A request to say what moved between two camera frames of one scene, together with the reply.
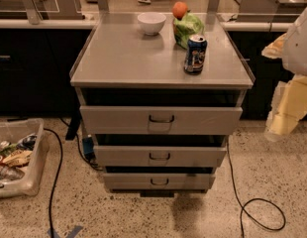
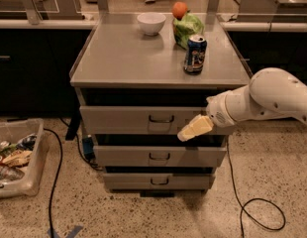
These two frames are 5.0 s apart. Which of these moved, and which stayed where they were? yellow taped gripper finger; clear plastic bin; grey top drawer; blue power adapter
Moved: yellow taped gripper finger
Stayed: blue power adapter; grey top drawer; clear plastic bin
